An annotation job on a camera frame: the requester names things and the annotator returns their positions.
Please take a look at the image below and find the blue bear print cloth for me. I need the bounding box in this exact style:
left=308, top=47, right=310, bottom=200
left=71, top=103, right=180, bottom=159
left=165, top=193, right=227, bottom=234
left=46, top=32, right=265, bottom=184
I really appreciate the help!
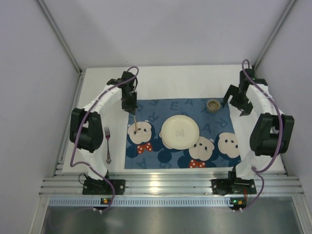
left=125, top=98, right=241, bottom=169

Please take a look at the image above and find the gold spoon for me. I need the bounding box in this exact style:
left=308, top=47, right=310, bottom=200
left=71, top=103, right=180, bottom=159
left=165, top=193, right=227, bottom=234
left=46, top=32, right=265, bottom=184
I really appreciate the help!
left=133, top=112, right=138, bottom=133

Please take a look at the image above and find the left aluminium frame post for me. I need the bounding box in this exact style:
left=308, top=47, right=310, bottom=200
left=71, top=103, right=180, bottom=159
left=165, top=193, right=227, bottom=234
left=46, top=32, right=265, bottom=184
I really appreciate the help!
left=35, top=0, right=82, bottom=75

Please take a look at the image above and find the perforated grey cable tray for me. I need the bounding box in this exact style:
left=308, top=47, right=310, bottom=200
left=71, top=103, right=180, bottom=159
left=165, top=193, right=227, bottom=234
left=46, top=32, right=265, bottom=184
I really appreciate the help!
left=48, top=196, right=247, bottom=208

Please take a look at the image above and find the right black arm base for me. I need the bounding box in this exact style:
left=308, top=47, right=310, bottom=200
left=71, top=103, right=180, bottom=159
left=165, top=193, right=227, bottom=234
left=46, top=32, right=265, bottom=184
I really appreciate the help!
left=211, top=169, right=256, bottom=196

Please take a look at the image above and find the aluminium frame post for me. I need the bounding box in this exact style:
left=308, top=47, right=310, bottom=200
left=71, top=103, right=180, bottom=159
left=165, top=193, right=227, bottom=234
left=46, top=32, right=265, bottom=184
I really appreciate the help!
left=35, top=0, right=82, bottom=75
left=252, top=0, right=298, bottom=70

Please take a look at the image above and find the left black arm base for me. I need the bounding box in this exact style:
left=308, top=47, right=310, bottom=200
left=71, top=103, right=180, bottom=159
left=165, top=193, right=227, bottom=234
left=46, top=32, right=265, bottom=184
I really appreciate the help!
left=82, top=176, right=126, bottom=195

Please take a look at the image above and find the aluminium mounting rail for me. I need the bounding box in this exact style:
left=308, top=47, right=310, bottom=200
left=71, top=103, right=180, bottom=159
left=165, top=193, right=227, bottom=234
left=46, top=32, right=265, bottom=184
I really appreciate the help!
left=39, top=162, right=304, bottom=197

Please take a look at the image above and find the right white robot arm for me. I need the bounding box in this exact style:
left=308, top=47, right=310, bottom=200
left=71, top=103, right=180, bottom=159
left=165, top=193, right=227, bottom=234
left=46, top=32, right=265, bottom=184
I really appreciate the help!
left=221, top=68, right=294, bottom=179

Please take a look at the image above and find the cream round plate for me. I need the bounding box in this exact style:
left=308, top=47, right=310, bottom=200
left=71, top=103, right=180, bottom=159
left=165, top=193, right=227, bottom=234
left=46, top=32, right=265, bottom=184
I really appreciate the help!
left=159, top=115, right=199, bottom=150

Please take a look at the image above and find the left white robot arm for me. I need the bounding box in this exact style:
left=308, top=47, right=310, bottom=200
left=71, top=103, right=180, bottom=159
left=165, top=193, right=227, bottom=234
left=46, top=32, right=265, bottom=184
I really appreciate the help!
left=69, top=66, right=139, bottom=180

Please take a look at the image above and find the right aluminium frame post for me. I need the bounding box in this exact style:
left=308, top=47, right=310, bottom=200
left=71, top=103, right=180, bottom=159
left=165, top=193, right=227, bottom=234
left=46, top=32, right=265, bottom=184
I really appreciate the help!
left=252, top=0, right=298, bottom=70

